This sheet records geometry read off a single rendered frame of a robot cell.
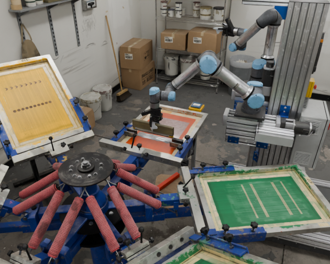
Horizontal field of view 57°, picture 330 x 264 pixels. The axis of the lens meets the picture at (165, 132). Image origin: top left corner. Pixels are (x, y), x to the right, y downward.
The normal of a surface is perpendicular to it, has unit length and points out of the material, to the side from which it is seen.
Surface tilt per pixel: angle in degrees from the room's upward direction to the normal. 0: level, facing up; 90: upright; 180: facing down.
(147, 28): 90
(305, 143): 90
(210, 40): 89
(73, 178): 0
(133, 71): 88
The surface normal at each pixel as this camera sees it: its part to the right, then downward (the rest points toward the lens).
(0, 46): 0.92, 0.21
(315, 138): -0.32, 0.50
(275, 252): 0.00, -0.85
